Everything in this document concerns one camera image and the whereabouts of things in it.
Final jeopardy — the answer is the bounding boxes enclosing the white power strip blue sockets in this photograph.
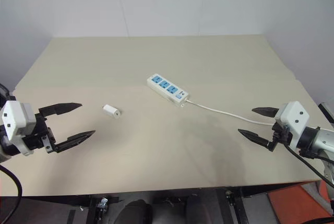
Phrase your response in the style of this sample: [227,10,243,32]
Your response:
[146,73,189,108]

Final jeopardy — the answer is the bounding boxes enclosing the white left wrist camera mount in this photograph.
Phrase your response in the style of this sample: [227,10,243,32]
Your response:
[1,100,38,156]

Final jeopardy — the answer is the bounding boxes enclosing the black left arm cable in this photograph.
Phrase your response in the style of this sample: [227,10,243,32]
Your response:
[0,164,23,199]

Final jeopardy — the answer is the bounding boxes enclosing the black table frame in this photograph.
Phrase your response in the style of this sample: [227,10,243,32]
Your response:
[20,181,323,224]

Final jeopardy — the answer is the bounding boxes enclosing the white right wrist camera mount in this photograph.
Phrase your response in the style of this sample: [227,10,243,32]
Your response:
[273,100,311,148]

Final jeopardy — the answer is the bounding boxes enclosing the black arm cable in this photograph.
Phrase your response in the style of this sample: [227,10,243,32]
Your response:
[284,140,334,184]
[0,164,23,199]

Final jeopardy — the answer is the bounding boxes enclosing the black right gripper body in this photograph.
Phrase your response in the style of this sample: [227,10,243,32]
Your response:
[270,122,292,147]

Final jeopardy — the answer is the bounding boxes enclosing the white plug adapter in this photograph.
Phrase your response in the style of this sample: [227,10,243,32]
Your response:
[102,104,122,120]

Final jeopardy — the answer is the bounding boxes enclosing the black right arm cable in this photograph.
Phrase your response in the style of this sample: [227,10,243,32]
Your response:
[284,140,334,184]

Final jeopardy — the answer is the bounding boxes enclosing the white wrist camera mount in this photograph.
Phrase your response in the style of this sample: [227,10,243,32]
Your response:
[273,100,311,148]
[1,100,38,156]

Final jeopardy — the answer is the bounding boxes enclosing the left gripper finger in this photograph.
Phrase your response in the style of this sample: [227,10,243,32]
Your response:
[53,130,97,154]
[39,102,84,117]

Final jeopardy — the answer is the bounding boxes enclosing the black grey side frame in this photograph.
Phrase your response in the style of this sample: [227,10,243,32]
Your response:
[317,101,334,125]

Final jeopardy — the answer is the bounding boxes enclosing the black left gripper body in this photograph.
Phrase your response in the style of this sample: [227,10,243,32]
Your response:
[22,108,57,154]

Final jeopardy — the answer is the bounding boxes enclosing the white power strip cord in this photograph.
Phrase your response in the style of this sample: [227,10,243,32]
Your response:
[185,99,275,126]

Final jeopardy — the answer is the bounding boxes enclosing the orange floor mat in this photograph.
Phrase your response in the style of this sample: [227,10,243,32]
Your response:
[266,183,334,220]

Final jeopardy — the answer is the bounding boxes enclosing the silver metal clamp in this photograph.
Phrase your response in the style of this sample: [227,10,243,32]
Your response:
[96,196,110,217]

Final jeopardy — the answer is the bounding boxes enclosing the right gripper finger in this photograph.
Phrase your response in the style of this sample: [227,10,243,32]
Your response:
[251,107,280,118]
[237,128,276,152]

